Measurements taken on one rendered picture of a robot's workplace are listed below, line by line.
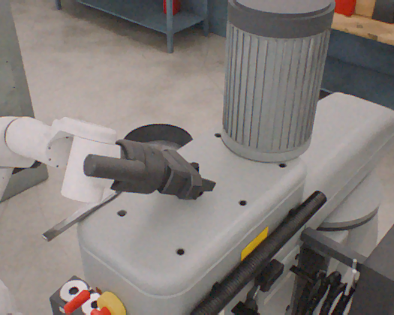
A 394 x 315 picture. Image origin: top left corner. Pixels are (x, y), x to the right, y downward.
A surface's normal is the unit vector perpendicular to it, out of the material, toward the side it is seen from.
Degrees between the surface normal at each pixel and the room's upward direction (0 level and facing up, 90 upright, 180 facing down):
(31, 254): 0
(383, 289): 90
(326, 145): 0
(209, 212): 0
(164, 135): 86
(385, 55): 90
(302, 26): 90
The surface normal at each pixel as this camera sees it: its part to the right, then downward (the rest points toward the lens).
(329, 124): 0.01, -0.81
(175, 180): 0.54, 0.50
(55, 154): 0.73, 0.22
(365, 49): -0.65, 0.44
